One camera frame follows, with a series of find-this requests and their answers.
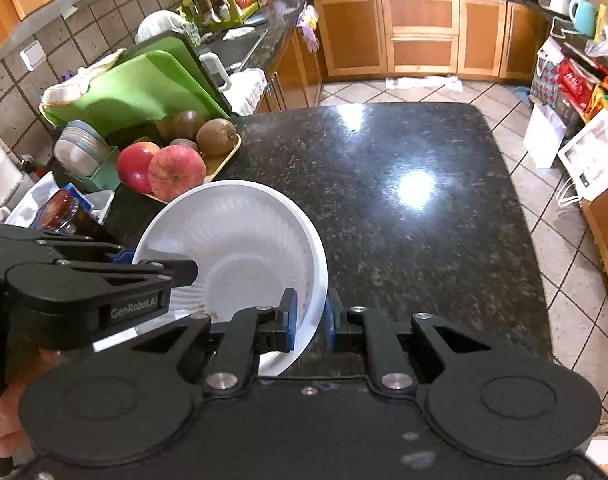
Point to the white picture bag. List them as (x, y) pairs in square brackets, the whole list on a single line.
[(594, 155)]

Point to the person's left hand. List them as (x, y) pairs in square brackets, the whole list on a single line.
[(4, 425)]

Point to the white floor rag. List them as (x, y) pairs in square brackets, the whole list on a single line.
[(424, 82)]

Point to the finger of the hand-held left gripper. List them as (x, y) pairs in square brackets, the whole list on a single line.
[(181, 270), (123, 257)]

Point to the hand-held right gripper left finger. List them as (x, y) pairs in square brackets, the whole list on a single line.
[(291, 320)]

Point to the green bowl holder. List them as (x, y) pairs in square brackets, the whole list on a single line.
[(101, 177)]

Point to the beige cloth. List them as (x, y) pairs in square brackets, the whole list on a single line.
[(74, 85)]

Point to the white paper bag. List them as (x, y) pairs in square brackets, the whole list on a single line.
[(541, 135)]

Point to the large white dish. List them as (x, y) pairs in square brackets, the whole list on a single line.
[(159, 25)]

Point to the dark red apple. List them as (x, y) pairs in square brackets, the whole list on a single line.
[(134, 167)]

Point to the wooden base cabinets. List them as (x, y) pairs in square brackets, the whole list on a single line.
[(419, 35)]

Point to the white wall outlet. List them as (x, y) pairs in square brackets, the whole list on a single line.
[(33, 55)]

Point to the beige fruit tray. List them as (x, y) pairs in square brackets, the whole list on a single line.
[(219, 165)]

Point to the dark green cutting board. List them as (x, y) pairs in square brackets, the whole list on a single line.
[(164, 42)]

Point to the red shopping bag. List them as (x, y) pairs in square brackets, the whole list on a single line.
[(579, 82)]

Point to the pink-red apple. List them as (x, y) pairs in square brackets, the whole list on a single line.
[(176, 172)]

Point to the light green cutting board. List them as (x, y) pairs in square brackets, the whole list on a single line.
[(134, 90)]

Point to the teal electric kettle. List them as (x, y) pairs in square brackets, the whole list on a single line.
[(584, 17)]

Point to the stack of pale bowls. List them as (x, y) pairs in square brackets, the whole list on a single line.
[(79, 147)]

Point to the brown kiwi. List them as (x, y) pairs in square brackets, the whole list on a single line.
[(165, 129), (184, 146), (188, 122), (216, 136)]

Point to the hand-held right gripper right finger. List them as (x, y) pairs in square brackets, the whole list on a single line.
[(330, 325)]

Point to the pink rubber gloves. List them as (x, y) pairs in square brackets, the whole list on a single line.
[(309, 30)]

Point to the white towel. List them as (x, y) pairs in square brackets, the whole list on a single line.
[(246, 92)]

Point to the dark sauce jar red lid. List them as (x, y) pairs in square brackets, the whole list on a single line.
[(59, 207)]

